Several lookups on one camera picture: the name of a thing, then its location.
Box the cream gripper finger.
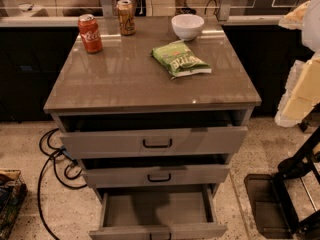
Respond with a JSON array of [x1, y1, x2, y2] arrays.
[[275, 58, 320, 127], [278, 1, 309, 30]]

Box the red coke can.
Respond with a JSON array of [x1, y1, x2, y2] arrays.
[[78, 14, 102, 53]]

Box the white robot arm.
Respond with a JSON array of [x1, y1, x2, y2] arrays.
[[275, 0, 320, 127]]

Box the top drawer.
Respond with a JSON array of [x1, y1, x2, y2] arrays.
[[61, 123, 248, 159]]

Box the drawer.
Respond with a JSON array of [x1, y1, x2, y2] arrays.
[[83, 155, 230, 188], [89, 185, 227, 240], [61, 123, 248, 159]]

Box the grey drawer cabinet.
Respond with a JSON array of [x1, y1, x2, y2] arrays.
[[43, 16, 262, 240]]

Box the middle drawer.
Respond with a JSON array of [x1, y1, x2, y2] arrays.
[[83, 155, 230, 188]]

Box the gold soda can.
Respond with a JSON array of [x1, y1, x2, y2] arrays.
[[117, 0, 135, 35]]

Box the bottom drawer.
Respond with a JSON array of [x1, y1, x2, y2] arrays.
[[89, 185, 227, 240]]

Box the white bowl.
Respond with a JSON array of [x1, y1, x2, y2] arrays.
[[171, 14, 204, 41]]

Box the person legs in background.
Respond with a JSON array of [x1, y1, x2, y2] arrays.
[[175, 0, 196, 15]]

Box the green chip bag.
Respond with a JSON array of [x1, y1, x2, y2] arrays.
[[151, 41, 212, 78]]

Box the black floor cable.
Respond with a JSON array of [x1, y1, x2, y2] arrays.
[[36, 128, 88, 240]]

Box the wire basket with items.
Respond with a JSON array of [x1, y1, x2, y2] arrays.
[[0, 169, 27, 240]]

